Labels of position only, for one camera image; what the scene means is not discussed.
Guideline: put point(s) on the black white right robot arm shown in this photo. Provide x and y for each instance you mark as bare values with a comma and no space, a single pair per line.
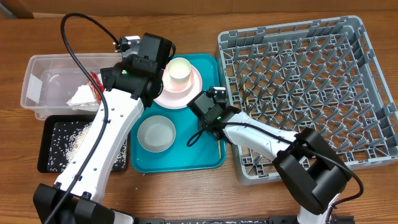
310,169

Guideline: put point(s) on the pale green cup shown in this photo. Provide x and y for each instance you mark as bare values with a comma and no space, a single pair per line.
179,69

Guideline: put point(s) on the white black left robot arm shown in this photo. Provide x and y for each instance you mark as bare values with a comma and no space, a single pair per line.
130,87

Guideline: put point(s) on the black food waste tray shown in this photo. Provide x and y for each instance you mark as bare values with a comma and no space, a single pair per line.
46,137

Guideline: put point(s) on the white tissue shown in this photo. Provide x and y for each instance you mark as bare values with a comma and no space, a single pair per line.
84,96

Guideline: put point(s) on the small pink bowl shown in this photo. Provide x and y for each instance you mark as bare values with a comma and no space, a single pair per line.
174,87

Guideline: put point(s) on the grey bowl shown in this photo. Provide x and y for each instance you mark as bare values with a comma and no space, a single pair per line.
156,134

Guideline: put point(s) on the wooden chopstick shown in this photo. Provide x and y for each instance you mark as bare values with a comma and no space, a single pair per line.
219,149
247,92

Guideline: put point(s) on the grey dishwasher rack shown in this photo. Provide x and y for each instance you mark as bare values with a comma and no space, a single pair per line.
320,74

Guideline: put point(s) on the pink plate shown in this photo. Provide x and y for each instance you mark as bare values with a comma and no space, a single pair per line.
176,101

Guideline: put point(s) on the clear plastic waste bin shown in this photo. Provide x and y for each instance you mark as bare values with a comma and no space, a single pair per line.
50,82

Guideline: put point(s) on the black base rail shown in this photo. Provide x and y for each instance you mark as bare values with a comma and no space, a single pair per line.
270,220

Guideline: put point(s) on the white cooked rice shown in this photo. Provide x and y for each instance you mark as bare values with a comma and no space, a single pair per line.
65,142

